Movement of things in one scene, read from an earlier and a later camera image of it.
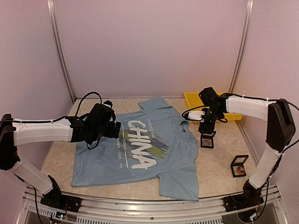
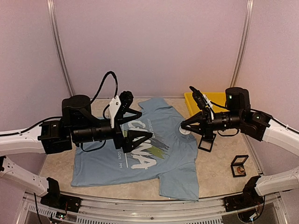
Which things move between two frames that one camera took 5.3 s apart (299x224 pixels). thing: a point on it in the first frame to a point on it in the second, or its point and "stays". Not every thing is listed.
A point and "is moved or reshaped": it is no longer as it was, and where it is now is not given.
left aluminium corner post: x=58 y=45 stays
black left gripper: x=111 y=133 to x=126 y=142
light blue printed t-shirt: x=155 y=142 stays
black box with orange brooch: x=237 y=166 stays
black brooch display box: x=207 y=140 is moved or reshaped
